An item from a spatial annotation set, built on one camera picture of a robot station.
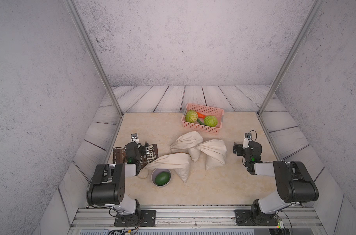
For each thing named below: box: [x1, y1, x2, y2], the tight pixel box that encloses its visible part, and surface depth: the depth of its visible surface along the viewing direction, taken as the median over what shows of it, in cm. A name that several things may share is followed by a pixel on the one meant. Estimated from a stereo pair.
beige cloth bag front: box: [138, 152, 192, 183], surface depth 86 cm
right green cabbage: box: [203, 115, 218, 127], surface depth 110 cm
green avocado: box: [154, 171, 172, 187], surface depth 84 cm
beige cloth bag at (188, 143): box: [170, 130, 204, 163], surface depth 94 cm
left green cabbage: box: [185, 110, 199, 123], surface depth 111 cm
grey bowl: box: [151, 168, 172, 188], surface depth 86 cm
